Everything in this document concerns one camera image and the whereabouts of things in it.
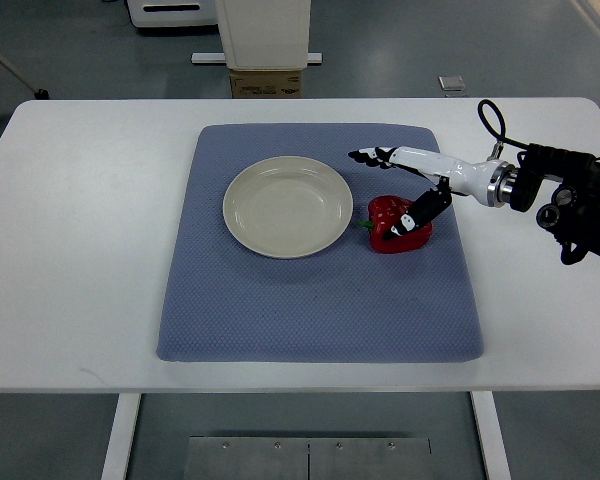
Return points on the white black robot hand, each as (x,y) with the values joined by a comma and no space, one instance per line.
(449,175)

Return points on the red bell pepper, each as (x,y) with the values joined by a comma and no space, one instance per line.
(383,212)

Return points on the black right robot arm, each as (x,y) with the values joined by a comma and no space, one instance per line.
(573,214)

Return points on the small grey floor plate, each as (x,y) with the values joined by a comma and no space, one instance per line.
(452,83)

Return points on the beige round plate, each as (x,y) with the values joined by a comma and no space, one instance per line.
(287,207)

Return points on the blue textured mat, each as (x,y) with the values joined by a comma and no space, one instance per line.
(346,303)

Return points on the cardboard box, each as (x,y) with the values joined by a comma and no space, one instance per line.
(265,84)

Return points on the right white table leg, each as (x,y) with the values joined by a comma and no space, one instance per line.
(493,451)

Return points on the white table leg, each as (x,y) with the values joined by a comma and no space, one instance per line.
(493,451)
(116,462)

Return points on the white appliance with slot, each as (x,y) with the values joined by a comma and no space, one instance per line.
(171,13)

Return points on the left white table leg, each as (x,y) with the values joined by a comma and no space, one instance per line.
(116,462)

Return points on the white pedestal column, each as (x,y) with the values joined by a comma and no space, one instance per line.
(262,35)

